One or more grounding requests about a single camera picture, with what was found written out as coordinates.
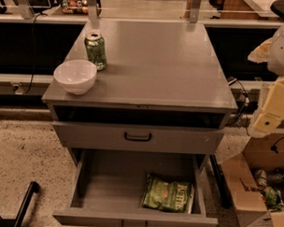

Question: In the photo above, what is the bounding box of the black cables right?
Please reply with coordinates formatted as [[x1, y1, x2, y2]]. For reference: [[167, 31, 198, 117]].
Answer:
[[224, 76, 253, 137]]

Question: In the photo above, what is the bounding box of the white bowl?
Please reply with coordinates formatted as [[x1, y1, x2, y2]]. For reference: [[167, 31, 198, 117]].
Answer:
[[53, 60, 97, 94]]

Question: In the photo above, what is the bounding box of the green soda can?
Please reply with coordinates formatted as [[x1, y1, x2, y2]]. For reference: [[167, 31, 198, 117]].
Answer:
[[85, 32, 107, 71]]

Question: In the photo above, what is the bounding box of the grey drawer cabinet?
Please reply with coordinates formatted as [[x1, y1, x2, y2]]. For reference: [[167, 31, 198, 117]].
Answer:
[[38, 16, 242, 173]]

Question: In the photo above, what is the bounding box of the black cable left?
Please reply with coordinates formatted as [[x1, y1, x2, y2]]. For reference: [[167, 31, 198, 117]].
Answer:
[[23, 11, 49, 96]]

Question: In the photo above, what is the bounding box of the black bar beside cabinet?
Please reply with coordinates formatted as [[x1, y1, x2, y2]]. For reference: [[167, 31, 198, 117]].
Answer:
[[209, 154, 232, 209]]

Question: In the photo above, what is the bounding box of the green jalapeno chip bag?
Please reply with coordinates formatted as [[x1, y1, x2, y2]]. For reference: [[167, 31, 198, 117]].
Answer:
[[141, 174, 194, 213]]

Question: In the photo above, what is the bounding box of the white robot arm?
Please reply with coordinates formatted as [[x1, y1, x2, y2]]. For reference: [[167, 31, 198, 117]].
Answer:
[[248, 22, 284, 137]]

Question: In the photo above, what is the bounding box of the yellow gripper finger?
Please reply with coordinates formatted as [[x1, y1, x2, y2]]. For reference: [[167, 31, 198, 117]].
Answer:
[[248, 37, 273, 64], [252, 77, 284, 135]]

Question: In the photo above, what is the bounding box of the dark monitor background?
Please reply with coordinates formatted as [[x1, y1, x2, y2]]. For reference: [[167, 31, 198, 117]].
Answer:
[[27, 0, 57, 14]]

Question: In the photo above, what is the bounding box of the black metal leg left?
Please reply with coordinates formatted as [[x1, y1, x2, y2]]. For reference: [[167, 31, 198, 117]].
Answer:
[[0, 181, 40, 227]]

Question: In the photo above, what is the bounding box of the closed grey top drawer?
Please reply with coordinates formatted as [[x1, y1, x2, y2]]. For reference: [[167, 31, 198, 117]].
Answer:
[[53, 121, 223, 154]]

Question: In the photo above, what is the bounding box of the basket of snacks background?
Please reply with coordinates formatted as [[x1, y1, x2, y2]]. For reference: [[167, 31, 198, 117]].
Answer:
[[62, 0, 88, 14]]

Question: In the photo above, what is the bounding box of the cardboard box with snacks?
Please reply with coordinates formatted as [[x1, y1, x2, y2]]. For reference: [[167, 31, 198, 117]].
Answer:
[[221, 133, 284, 227]]

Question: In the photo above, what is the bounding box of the open grey middle drawer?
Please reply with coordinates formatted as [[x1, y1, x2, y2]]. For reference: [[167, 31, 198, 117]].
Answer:
[[53, 149, 218, 227]]

